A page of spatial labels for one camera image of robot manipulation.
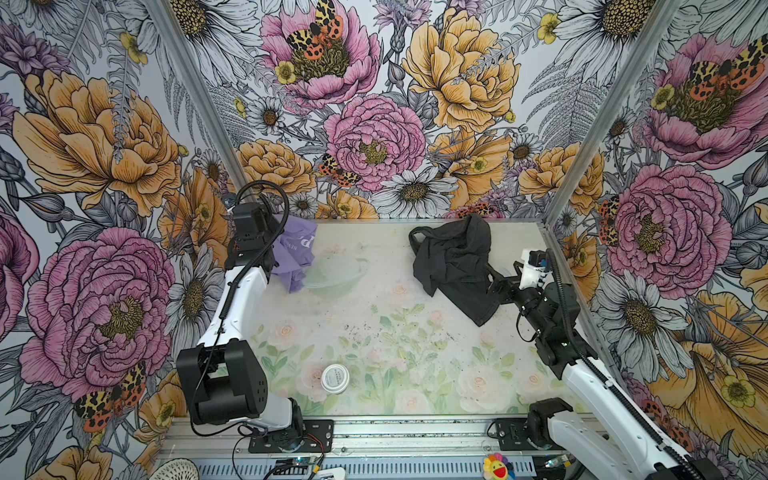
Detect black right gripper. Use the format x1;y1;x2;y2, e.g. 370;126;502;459
482;263;551;336

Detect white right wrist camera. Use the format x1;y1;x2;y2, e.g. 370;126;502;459
519;249;551;290

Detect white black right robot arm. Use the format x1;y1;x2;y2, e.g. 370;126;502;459
487;251;723;479

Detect white perforated round object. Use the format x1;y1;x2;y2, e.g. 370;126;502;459
149;458;200;480

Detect lilac purple cloth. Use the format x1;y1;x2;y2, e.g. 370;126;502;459
272;216;317;294

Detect aluminium corner frame post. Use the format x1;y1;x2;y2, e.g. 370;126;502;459
543;0;681;227

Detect white round lid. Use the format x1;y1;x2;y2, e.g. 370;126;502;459
321;363;351;395

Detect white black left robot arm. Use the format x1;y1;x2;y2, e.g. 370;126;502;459
176;203;302;435

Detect colourful smiley flower toy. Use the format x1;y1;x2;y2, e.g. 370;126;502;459
483;453;516;480

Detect aluminium front rail base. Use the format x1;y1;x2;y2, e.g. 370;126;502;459
157;415;607;480

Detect left aluminium corner post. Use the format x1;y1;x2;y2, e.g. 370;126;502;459
147;1;246;189

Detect dark grey cloth garment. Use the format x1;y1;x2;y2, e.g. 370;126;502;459
408;214;500;327

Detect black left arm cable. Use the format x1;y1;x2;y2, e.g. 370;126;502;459
189;179;292;438

